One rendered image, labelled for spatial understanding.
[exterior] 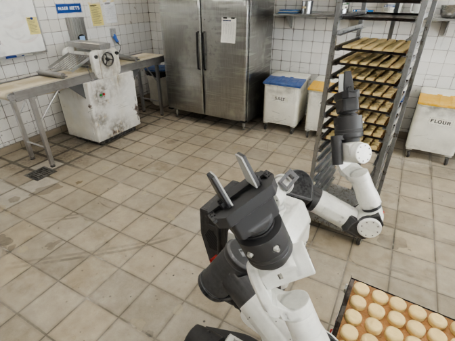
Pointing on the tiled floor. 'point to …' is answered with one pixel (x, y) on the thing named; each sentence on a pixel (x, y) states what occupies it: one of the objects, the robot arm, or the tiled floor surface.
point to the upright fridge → (217, 56)
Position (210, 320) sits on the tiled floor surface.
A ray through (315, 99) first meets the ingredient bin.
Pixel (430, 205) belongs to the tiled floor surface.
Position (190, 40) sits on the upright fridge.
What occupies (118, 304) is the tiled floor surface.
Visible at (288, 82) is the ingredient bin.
